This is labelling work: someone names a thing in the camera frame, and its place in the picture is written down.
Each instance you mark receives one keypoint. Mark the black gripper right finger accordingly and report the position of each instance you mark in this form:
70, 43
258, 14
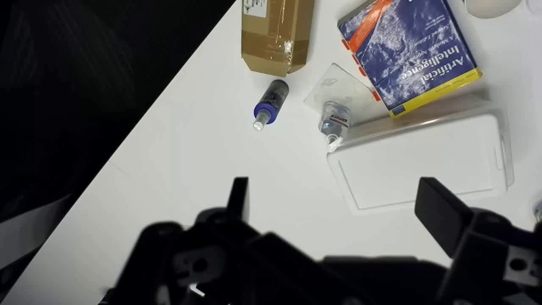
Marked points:
442, 214

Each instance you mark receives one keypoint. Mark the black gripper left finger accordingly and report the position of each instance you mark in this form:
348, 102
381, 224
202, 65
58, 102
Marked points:
237, 198

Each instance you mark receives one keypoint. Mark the white paper cup near book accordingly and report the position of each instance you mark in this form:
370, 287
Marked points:
490, 9

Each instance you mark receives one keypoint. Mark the clear plastic container with lid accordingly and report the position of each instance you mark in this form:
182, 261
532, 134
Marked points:
463, 143

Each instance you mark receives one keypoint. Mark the blue spray bottle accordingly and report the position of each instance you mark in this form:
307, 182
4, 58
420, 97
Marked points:
270, 104

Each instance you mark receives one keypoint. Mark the brown cardboard package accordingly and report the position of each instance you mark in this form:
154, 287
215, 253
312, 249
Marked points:
275, 36

